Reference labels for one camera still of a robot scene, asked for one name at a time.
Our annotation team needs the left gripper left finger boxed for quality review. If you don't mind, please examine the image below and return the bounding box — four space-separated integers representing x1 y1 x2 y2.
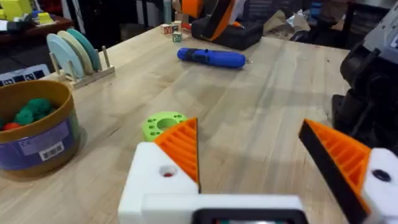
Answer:
118 117 201 224

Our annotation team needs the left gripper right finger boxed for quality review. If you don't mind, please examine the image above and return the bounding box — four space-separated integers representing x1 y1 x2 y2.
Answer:
298 118 398 224

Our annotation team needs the blue electric screwdriver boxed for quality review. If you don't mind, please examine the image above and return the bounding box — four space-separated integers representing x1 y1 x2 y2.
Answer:
176 47 253 70

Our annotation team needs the green disc with holes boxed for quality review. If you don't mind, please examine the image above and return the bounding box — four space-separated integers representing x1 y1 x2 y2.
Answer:
141 111 189 142

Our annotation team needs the wooden peg rack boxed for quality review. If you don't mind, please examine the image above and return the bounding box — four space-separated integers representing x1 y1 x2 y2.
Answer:
49 45 116 90

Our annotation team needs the brown tub with toys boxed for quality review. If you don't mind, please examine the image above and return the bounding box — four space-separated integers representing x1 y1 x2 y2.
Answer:
0 80 81 179

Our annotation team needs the teal plate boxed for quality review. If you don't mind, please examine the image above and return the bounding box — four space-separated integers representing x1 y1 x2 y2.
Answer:
66 27 103 72

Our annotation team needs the cream plate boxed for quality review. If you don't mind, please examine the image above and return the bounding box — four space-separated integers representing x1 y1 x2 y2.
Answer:
57 30 95 76

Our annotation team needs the light blue plate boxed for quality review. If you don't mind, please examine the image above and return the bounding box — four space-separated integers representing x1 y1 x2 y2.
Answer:
46 32 85 80

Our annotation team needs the white card with dark squares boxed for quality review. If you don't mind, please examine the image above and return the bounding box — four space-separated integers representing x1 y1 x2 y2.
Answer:
0 63 51 87

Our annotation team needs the small yellow block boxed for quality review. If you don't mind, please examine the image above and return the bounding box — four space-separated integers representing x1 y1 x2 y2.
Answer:
37 11 56 26

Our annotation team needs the yellow box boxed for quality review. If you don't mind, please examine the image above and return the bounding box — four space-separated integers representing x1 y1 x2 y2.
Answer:
0 0 33 21

